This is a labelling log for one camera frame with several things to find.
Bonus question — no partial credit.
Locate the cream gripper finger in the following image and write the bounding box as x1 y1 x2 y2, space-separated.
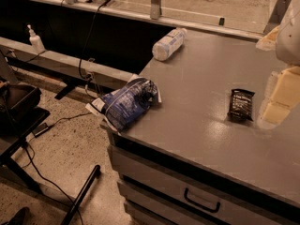
258 66 300 129
256 26 279 51

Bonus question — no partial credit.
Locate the black rxbar chocolate bar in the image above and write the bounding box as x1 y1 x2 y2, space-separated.
228 89 255 121

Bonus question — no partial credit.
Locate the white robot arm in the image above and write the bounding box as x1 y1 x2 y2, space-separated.
256 0 300 129

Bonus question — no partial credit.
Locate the blue chip bag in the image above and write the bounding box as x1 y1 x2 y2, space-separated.
85 74 162 133

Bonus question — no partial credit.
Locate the clear plastic water bottle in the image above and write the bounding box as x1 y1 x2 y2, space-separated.
152 28 188 61

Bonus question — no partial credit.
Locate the white pump sanitizer bottle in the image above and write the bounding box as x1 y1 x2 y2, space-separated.
27 24 46 53

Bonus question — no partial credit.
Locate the black shoe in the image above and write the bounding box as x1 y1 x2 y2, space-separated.
6 207 30 225

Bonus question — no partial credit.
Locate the grey drawer with black handle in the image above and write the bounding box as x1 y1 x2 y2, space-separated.
108 145 299 225

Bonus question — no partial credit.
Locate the black power cable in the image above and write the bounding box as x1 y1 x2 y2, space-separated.
77 0 118 82

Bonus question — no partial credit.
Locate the black floor cable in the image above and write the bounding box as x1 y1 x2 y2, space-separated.
20 111 94 225

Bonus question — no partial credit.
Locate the grey metal rail beam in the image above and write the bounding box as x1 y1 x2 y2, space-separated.
0 37 133 90

